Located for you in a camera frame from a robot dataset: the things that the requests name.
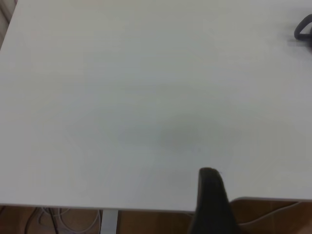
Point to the dark grey ceramic mug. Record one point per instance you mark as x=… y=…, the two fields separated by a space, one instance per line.
x=302 y=31

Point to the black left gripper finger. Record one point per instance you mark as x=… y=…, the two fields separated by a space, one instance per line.
x=213 y=202

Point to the white table leg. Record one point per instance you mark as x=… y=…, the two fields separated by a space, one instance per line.
x=109 y=221

